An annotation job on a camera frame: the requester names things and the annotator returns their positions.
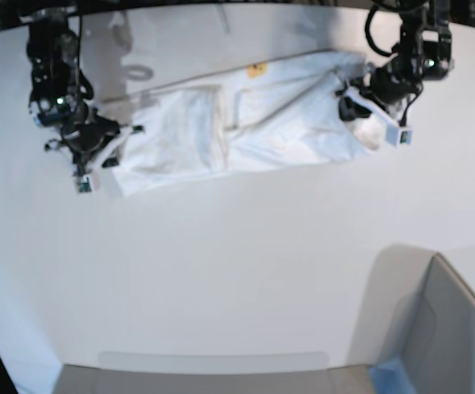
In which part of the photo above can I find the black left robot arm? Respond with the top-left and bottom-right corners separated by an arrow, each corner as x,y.
337,1 -> 454,126

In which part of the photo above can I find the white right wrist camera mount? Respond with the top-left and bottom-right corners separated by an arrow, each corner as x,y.
43,125 -> 146,194

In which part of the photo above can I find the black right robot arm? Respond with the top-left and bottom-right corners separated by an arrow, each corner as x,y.
25,5 -> 121,175

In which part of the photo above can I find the white printed t-shirt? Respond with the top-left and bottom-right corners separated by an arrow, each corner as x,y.
109,52 -> 384,196

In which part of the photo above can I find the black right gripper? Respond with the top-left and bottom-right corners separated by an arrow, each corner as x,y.
60,108 -> 121,167

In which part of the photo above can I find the grey cardboard box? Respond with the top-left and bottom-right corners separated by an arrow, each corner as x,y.
345,243 -> 475,394

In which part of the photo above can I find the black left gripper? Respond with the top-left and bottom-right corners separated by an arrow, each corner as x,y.
339,63 -> 420,122

